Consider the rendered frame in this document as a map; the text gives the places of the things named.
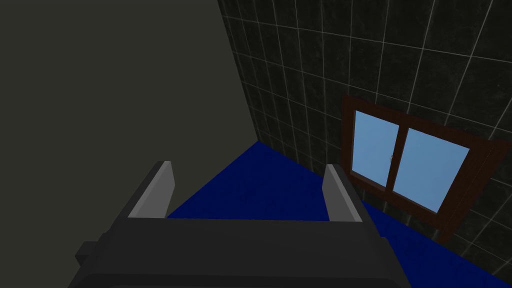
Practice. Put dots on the brown framed window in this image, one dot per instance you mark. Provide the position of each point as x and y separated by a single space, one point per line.
416 168

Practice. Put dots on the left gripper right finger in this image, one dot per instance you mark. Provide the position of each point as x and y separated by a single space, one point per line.
340 196

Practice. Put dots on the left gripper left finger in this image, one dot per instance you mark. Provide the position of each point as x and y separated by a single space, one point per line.
154 195

